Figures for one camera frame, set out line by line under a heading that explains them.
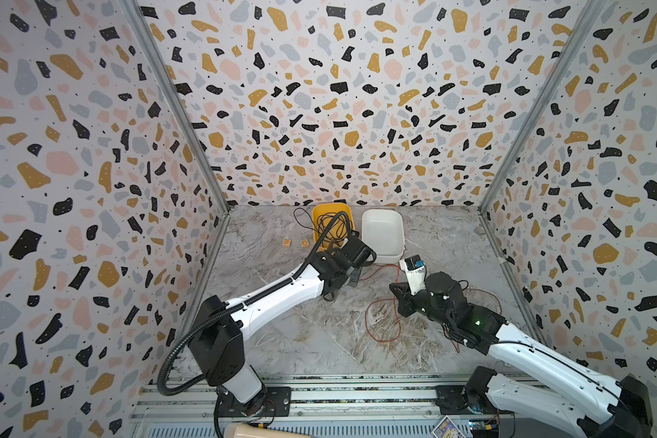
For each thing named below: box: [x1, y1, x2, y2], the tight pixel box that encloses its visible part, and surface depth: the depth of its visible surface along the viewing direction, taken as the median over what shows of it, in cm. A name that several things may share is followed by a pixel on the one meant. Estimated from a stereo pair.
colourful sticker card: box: [431, 415, 467, 438], surface depth 70 cm
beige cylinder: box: [222, 422, 313, 438], surface depth 71 cm
